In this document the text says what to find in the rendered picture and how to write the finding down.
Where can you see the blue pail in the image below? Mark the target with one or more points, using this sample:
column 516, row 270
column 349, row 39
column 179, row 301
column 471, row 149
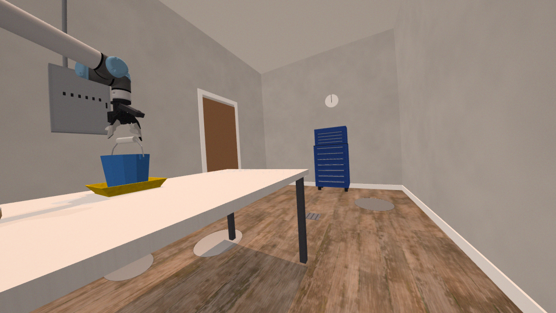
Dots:
column 127, row 168

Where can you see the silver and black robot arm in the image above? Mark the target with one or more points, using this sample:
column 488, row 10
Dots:
column 90, row 63

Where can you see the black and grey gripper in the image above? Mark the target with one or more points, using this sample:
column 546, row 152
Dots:
column 118, row 116

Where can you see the yellow rectangular tray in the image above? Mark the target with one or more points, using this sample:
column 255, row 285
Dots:
column 104, row 190

